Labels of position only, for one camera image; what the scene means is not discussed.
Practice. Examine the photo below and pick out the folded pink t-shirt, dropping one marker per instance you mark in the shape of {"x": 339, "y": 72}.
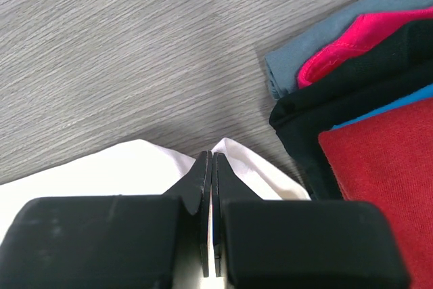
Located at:
{"x": 367, "y": 31}

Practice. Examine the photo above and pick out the white and green t-shirt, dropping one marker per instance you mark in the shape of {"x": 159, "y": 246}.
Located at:
{"x": 140, "y": 167}

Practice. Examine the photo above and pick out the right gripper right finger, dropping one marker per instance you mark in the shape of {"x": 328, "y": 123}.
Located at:
{"x": 262, "y": 243}

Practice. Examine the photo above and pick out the folded red t-shirt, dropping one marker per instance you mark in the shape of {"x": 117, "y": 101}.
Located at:
{"x": 386, "y": 160}

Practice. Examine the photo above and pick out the folded grey t-shirt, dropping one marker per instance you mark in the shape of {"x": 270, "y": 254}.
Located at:
{"x": 283, "y": 64}

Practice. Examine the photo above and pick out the folded blue t-shirt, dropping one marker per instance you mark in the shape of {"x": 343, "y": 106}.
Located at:
{"x": 423, "y": 93}

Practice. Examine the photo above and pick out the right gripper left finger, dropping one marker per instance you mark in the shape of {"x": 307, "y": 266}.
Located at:
{"x": 146, "y": 241}

